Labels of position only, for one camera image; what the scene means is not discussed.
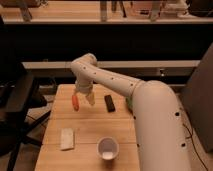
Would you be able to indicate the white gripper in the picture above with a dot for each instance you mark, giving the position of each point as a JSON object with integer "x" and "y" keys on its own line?
{"x": 87, "y": 90}

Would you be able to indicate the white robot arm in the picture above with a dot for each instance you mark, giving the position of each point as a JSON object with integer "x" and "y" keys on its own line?
{"x": 157, "y": 118}

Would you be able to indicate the black rectangular block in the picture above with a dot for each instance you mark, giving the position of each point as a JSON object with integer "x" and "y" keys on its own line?
{"x": 109, "y": 103}

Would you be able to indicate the green bowl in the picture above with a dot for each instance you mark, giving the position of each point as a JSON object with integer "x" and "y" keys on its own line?
{"x": 129, "y": 104}

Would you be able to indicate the white sponge cloth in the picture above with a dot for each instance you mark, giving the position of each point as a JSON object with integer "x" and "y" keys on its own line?
{"x": 67, "y": 139}

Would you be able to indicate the white cup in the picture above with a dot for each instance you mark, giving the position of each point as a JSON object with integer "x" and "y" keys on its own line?
{"x": 107, "y": 148}

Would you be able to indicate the black office chair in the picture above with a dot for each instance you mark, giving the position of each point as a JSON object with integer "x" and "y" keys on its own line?
{"x": 19, "y": 91}

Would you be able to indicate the grey cabinet right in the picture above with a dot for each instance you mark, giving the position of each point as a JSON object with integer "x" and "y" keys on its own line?
{"x": 197, "y": 99}

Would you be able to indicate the background wooden shelf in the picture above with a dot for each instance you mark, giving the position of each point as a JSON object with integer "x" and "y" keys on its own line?
{"x": 100, "y": 11}

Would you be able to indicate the low white rail bench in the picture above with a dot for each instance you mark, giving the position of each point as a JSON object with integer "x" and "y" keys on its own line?
{"x": 131, "y": 68}

